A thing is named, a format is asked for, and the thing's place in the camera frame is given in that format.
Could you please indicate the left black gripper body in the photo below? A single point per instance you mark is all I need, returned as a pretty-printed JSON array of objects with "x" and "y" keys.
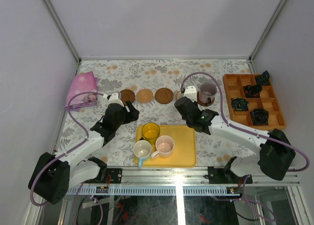
[{"x": 127, "y": 111}]

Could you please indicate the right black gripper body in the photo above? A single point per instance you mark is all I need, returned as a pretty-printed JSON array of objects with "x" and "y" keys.
[{"x": 188, "y": 122}]

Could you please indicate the purple glass cup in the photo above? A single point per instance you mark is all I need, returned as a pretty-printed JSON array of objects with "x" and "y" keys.
[{"x": 207, "y": 90}]

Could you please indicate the pink ceramic mug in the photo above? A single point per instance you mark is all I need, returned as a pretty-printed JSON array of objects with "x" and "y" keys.
[{"x": 164, "y": 147}]

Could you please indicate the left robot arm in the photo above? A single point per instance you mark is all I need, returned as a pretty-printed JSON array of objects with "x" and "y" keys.
[{"x": 55, "y": 174}]

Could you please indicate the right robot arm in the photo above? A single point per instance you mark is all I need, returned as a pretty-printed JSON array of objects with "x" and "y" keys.
[{"x": 271, "y": 155}]

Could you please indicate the dark wooden coaster far left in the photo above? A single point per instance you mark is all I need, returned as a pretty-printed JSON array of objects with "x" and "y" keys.
[{"x": 127, "y": 95}]

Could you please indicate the dark wooden coaster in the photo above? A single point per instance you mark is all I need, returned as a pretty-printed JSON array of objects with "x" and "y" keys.
[
  {"x": 209, "y": 101},
  {"x": 164, "y": 95},
  {"x": 127, "y": 95}
]

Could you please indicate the dark wooden coaster far right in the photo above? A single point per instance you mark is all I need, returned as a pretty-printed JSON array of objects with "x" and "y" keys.
[{"x": 209, "y": 101}]

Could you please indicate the light woven coaster left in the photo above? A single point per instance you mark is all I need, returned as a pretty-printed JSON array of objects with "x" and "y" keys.
[{"x": 144, "y": 95}]

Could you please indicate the light woven coaster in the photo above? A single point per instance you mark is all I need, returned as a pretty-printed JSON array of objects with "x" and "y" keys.
[
  {"x": 179, "y": 95},
  {"x": 144, "y": 95}
]

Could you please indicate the yellow glass cup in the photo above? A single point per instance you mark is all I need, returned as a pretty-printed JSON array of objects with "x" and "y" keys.
[{"x": 150, "y": 132}]

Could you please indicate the light woven coaster right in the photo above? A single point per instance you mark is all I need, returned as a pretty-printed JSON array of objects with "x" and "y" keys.
[{"x": 179, "y": 95}]

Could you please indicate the dark wooden coaster middle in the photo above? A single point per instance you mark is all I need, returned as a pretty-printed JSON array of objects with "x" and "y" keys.
[{"x": 164, "y": 95}]

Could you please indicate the floral table cloth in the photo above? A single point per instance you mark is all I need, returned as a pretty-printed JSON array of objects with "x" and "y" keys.
[{"x": 116, "y": 75}]

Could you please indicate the yellow plastic tray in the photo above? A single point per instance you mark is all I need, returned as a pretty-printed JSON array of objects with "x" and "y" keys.
[{"x": 184, "y": 154}]

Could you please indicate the black rolled item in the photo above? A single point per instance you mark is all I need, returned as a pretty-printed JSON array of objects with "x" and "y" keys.
[
  {"x": 259, "y": 116},
  {"x": 263, "y": 79},
  {"x": 240, "y": 104},
  {"x": 252, "y": 91}
]

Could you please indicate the purple folded cloth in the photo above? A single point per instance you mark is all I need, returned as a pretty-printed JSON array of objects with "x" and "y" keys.
[{"x": 84, "y": 82}]

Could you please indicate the orange compartment organizer box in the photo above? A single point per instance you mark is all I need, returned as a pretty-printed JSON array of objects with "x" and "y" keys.
[{"x": 233, "y": 85}]

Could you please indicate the black rolled item bottom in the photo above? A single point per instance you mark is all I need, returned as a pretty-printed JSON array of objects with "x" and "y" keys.
[{"x": 259, "y": 116}]

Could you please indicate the black rolled item top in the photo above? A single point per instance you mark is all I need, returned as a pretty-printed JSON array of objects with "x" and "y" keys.
[{"x": 263, "y": 79}]

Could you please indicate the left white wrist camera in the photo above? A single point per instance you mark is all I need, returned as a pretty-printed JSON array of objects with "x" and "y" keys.
[{"x": 114, "y": 98}]

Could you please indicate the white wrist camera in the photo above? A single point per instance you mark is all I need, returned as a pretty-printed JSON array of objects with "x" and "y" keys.
[
  {"x": 191, "y": 93},
  {"x": 114, "y": 98}
]

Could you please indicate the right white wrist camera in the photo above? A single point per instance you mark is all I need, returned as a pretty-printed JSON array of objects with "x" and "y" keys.
[{"x": 191, "y": 93}]

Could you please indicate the white mug blue handle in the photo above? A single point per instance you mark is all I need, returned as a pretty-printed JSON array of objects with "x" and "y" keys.
[{"x": 142, "y": 152}]

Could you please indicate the aluminium front rail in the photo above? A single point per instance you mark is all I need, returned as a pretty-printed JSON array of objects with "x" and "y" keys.
[{"x": 190, "y": 177}]

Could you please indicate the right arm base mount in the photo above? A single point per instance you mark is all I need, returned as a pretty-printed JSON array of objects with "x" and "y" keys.
[{"x": 220, "y": 173}]

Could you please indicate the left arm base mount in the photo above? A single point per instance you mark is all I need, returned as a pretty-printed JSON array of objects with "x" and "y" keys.
[{"x": 111, "y": 174}]

